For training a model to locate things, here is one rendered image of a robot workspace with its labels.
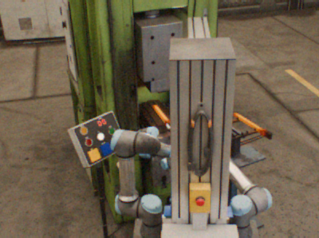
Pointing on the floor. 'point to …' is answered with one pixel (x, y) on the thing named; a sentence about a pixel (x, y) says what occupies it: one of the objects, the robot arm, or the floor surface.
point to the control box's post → (101, 199)
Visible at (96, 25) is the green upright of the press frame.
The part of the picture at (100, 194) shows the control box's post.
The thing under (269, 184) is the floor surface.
